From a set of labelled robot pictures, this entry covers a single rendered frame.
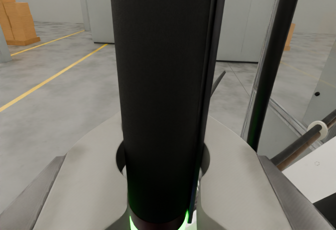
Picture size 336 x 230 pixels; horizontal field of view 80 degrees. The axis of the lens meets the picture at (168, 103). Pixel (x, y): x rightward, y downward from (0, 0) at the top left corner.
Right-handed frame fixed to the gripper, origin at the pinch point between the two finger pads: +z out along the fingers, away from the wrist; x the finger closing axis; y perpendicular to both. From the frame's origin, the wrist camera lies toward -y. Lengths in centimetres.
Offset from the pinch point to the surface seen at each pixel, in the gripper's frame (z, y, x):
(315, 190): 15.9, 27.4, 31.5
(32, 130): 206, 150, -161
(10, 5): 681, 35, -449
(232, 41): 524, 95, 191
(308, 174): 19.5, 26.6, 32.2
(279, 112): 89, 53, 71
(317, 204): 4.2, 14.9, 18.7
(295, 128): 72, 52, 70
